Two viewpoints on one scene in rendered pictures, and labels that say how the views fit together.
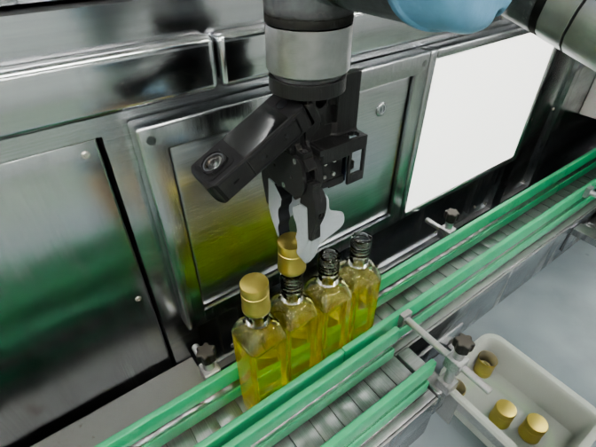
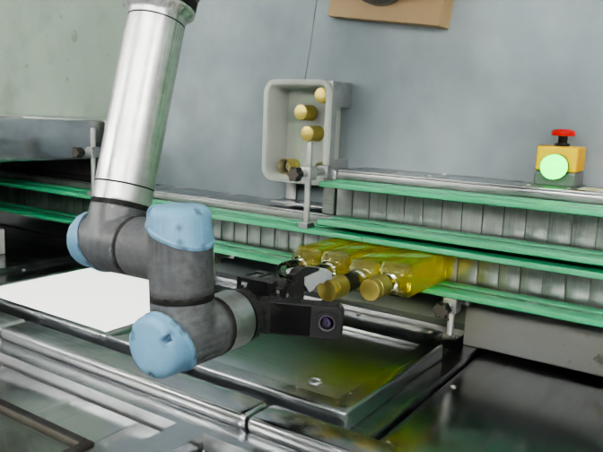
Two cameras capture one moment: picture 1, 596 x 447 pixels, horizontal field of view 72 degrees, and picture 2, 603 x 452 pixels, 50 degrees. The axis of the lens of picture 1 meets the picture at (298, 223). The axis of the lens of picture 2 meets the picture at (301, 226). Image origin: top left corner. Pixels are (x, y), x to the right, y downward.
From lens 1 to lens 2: 59 cm
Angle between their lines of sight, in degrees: 30
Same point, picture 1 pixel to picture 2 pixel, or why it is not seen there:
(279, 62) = (249, 319)
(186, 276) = (406, 360)
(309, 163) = (283, 284)
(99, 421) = (554, 352)
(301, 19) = (226, 310)
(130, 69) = (313, 432)
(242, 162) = (314, 304)
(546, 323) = (221, 153)
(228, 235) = (356, 359)
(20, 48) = not seen: outside the picture
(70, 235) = (447, 428)
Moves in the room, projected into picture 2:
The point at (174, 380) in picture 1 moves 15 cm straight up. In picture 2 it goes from (486, 335) to (457, 359)
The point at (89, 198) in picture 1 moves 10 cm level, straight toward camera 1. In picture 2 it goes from (413, 431) to (423, 363)
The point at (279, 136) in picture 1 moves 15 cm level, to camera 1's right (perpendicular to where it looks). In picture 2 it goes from (284, 300) to (214, 222)
